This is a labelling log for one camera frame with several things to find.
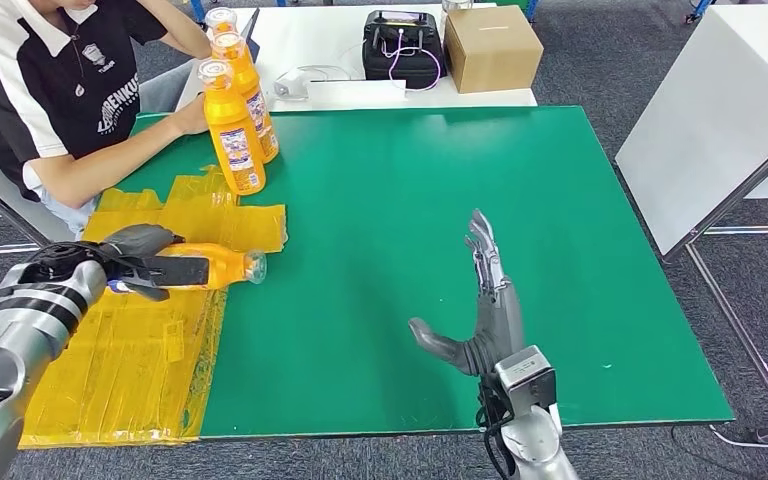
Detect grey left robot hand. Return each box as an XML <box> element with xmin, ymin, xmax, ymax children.
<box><xmin>97</xmin><ymin>223</ymin><xmax>187</xmax><ymax>303</ymax></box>

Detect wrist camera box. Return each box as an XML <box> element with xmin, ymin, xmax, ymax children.
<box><xmin>493</xmin><ymin>344</ymin><xmax>558</xmax><ymax>417</ymax></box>
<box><xmin>113</xmin><ymin>255</ymin><xmax>212</xmax><ymax>290</ymax></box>

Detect orange detergent bottle clear cap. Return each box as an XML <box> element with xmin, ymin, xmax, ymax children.
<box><xmin>197</xmin><ymin>57</ymin><xmax>268</xmax><ymax>197</ymax></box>
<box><xmin>106</xmin><ymin>242</ymin><xmax>269</xmax><ymax>294</ymax></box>
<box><xmin>204</xmin><ymin>6</ymin><xmax>240</xmax><ymax>38</ymax></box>
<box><xmin>210</xmin><ymin>29</ymin><xmax>281</xmax><ymax>166</ymax></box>

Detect person's right hand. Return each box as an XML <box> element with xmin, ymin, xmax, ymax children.
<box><xmin>170</xmin><ymin>92</ymin><xmax>210</xmax><ymax>138</ymax></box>

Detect white desk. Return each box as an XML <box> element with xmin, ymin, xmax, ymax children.
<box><xmin>175</xmin><ymin>5</ymin><xmax>538</xmax><ymax>114</ymax></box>

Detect person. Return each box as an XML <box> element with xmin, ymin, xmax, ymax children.
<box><xmin>0</xmin><ymin>0</ymin><xmax>214</xmax><ymax>240</ymax></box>

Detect white power adapter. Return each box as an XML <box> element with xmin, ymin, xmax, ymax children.
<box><xmin>273</xmin><ymin>70</ymin><xmax>310</xmax><ymax>101</ymax></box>

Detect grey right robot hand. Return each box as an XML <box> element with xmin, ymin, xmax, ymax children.
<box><xmin>407</xmin><ymin>209</ymin><xmax>526</xmax><ymax>379</ymax></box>

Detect white floor cable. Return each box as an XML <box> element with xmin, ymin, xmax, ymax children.
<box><xmin>708</xmin><ymin>360</ymin><xmax>768</xmax><ymax>450</ymax></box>

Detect black remote controller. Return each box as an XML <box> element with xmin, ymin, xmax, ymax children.
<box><xmin>362</xmin><ymin>9</ymin><xmax>448</xmax><ymax>91</ymax></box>

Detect tablet in dark blue case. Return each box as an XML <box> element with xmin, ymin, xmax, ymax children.
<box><xmin>240</xmin><ymin>7</ymin><xmax>261</xmax><ymax>64</ymax></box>

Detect brown cardboard box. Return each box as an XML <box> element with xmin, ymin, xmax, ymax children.
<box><xmin>442</xmin><ymin>5</ymin><xmax>546</xmax><ymax>95</ymax></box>

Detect clear plastic bag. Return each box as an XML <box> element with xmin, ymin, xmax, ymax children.
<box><xmin>272</xmin><ymin>62</ymin><xmax>363</xmax><ymax>102</ymax></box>

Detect flat white box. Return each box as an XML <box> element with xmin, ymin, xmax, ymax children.
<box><xmin>307</xmin><ymin>79</ymin><xmax>408</xmax><ymax>111</ymax></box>

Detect white purple cable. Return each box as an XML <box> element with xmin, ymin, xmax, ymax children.
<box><xmin>380</xmin><ymin>27</ymin><xmax>443</xmax><ymax>93</ymax></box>

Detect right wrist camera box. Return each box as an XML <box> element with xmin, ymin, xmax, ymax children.
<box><xmin>493</xmin><ymin>344</ymin><xmax>558</xmax><ymax>417</ymax></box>

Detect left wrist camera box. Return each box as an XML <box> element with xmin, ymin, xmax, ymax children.
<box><xmin>113</xmin><ymin>255</ymin><xmax>212</xmax><ymax>290</ymax></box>

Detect yellow taped plastic sheet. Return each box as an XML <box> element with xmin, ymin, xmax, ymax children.
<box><xmin>19</xmin><ymin>165</ymin><xmax>289</xmax><ymax>450</ymax></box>

